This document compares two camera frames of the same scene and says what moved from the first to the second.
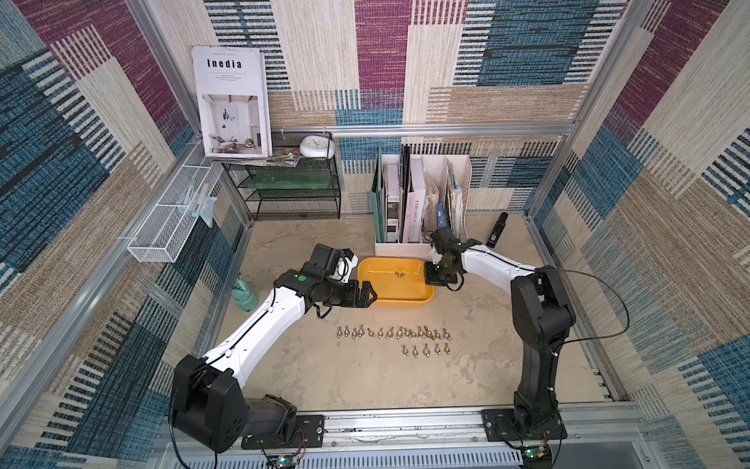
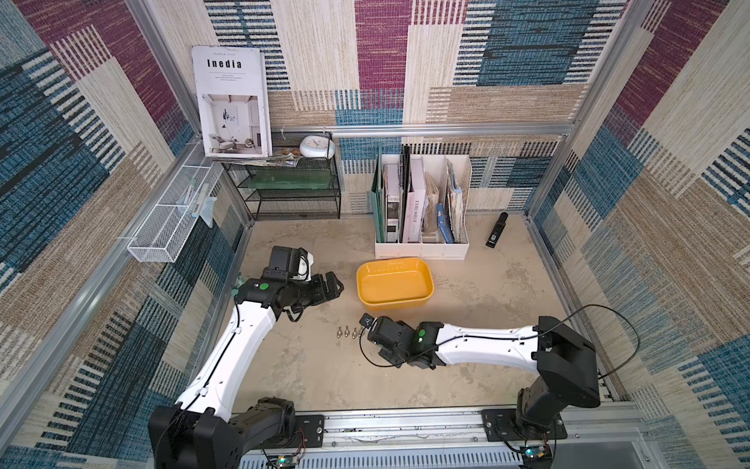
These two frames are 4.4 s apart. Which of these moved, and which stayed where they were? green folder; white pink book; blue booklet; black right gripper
Moved: black right gripper
Stayed: blue booklet; white pink book; green folder
